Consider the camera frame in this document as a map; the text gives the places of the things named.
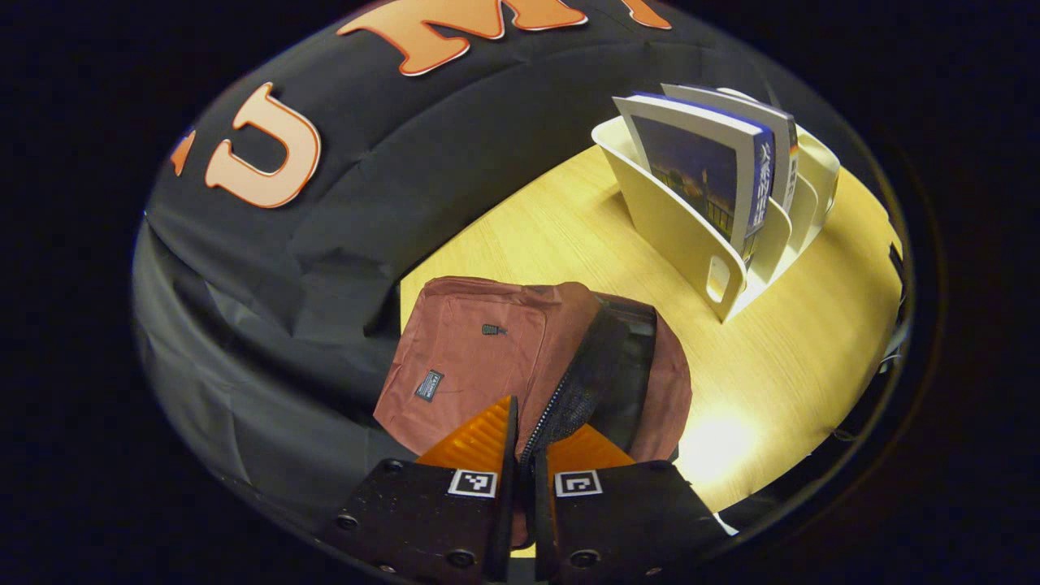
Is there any maroon schoolbag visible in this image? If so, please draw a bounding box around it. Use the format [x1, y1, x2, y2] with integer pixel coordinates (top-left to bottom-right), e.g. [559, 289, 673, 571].
[374, 276, 693, 553]

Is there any grey portrait cover book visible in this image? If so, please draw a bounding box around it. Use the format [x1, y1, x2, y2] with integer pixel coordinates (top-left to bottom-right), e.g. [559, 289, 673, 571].
[661, 83, 801, 216]

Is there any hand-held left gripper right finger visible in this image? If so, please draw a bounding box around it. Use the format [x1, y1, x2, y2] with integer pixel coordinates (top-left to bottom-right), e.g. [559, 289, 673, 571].
[532, 422, 732, 582]

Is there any blue cover book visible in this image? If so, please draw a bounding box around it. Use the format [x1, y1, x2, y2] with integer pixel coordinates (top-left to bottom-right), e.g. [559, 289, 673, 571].
[613, 92, 777, 265]

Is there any white bookshelf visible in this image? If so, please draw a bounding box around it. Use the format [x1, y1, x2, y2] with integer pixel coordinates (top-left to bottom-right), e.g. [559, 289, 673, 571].
[591, 85, 842, 324]

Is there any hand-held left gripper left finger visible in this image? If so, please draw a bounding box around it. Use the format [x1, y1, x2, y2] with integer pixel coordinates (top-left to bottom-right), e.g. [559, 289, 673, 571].
[321, 396, 521, 582]

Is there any black backdrop cloth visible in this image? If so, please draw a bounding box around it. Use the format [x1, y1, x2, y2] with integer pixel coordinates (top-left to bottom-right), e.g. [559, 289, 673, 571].
[134, 0, 813, 537]

